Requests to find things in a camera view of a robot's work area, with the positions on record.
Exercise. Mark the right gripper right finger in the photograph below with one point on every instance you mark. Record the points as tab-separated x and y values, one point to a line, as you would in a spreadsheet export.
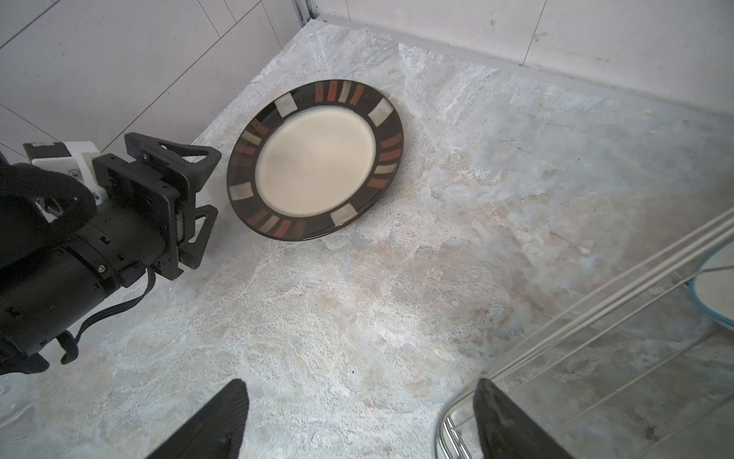
506	431

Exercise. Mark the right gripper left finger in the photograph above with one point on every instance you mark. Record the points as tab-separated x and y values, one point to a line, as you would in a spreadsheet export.
215	431

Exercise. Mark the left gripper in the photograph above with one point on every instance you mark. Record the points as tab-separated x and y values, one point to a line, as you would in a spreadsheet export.
138	228

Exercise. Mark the dark rimmed beige plate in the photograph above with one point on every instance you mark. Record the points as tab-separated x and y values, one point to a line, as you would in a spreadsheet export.
315	159

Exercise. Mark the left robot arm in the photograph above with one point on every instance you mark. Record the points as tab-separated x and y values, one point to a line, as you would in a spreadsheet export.
77	225

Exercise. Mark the watermelon pattern plate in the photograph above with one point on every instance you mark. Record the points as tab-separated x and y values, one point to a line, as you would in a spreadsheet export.
712	287

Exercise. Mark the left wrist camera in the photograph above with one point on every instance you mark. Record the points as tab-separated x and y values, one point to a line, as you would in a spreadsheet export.
73	160

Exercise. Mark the wire dish rack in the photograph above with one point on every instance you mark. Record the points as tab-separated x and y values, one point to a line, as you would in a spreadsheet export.
633	370

